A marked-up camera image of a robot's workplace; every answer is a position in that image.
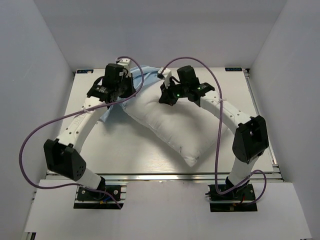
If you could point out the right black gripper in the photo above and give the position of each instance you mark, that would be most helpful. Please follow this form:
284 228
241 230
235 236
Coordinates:
166 97

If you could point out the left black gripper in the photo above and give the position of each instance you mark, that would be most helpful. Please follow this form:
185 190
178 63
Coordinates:
131 91

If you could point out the white pillow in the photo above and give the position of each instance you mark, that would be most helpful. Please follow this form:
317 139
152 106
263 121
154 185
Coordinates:
188 129

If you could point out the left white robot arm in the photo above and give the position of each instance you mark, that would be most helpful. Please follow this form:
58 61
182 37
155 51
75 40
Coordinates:
62 154

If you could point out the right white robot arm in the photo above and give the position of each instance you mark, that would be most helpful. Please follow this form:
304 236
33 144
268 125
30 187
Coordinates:
250 132

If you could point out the left blue table label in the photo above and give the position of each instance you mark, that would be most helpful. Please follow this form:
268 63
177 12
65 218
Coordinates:
84 71

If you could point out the blue table label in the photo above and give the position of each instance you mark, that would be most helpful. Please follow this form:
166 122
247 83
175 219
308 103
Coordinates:
84 71
233 69

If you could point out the right blue table label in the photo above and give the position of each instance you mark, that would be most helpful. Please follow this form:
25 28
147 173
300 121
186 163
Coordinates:
233 69

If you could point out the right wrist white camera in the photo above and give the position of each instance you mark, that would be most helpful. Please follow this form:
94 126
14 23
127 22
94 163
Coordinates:
164 74

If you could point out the wrist white camera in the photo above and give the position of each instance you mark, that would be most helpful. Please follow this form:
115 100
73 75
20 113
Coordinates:
164 74
125 62

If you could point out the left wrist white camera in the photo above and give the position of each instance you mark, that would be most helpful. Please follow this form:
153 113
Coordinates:
125 62

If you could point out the right aluminium side rail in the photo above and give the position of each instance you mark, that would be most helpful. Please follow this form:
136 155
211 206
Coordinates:
259 123

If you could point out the aluminium front rail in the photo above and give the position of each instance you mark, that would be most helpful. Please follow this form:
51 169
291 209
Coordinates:
172 177

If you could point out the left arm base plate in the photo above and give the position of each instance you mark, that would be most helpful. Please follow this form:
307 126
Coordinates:
89 200

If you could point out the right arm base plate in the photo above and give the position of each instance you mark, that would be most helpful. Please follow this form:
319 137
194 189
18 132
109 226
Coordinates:
241 202

